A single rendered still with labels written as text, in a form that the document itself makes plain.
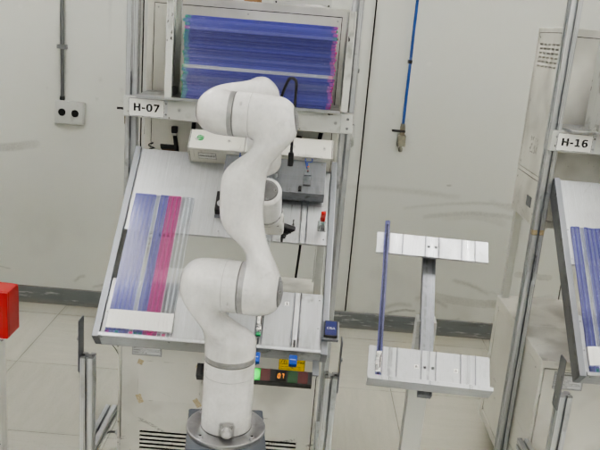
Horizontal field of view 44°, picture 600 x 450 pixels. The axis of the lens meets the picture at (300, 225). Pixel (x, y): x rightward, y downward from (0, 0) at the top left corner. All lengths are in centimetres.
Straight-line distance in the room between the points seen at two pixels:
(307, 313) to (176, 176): 67
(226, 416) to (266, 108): 71
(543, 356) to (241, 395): 129
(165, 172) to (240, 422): 107
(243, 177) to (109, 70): 258
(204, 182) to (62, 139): 183
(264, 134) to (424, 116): 250
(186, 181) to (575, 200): 133
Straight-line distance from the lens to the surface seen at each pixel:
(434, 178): 412
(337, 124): 253
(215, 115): 163
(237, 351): 171
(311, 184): 246
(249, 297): 165
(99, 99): 417
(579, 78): 283
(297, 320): 228
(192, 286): 167
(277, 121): 161
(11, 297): 252
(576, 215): 266
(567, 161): 286
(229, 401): 176
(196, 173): 256
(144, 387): 270
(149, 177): 257
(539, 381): 273
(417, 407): 238
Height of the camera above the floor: 165
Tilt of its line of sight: 15 degrees down
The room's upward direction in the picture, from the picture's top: 5 degrees clockwise
